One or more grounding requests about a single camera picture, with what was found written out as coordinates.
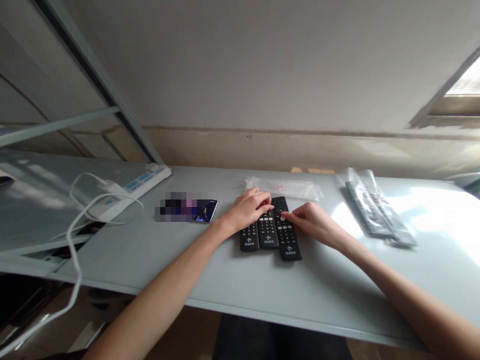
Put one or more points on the person's right hand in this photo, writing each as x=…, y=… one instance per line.
x=317, y=223

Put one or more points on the person's left hand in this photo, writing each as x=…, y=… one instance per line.
x=243, y=208

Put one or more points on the person's left fingers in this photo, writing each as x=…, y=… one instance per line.
x=264, y=204

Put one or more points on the person's right fingers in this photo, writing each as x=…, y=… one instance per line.
x=294, y=214

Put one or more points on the long black remote control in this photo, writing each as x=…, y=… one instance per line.
x=287, y=240

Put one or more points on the empty clear plastic bag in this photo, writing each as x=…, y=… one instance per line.
x=300, y=189

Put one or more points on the smartphone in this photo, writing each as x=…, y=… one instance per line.
x=204, y=214

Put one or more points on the remote in clear bag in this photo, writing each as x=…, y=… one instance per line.
x=362, y=204
x=397, y=225

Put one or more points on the white power strip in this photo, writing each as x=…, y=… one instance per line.
x=138, y=185

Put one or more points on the white charger plug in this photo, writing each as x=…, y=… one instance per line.
x=110, y=186

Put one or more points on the window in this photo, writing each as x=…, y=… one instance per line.
x=459, y=88

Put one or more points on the grey metal shelf frame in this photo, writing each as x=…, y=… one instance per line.
x=93, y=80

